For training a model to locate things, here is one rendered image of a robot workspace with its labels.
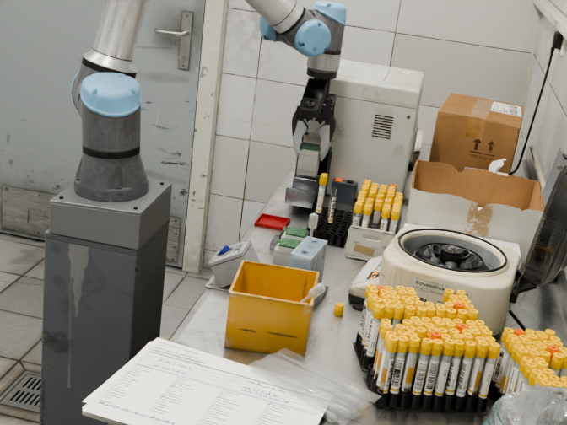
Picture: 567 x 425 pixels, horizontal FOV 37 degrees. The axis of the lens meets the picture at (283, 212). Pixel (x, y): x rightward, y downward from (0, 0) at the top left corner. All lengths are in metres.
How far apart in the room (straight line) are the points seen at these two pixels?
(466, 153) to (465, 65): 0.95
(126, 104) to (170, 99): 1.84
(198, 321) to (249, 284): 0.11
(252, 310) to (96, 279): 0.52
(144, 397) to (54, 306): 0.66
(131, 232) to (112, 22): 0.44
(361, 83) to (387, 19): 1.31
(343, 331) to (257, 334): 0.19
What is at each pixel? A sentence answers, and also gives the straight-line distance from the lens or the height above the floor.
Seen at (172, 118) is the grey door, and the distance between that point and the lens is 3.55.
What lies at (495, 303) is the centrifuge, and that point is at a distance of 1.51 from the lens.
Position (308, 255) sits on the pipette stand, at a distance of 1.51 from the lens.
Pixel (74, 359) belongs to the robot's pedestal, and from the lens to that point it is 1.89.
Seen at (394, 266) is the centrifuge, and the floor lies 0.98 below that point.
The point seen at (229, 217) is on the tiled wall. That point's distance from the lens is 3.66.
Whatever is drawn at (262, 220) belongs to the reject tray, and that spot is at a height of 0.88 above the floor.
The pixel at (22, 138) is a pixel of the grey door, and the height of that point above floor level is 0.47.
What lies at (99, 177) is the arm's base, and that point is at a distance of 1.74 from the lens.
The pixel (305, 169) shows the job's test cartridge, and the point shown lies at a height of 0.97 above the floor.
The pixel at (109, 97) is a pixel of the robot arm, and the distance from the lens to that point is 1.70.
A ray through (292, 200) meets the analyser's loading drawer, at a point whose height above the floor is 0.91.
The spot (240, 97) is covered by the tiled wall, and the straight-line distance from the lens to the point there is 3.51.
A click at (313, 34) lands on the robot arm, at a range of 1.78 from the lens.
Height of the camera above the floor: 1.55
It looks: 20 degrees down
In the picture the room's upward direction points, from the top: 7 degrees clockwise
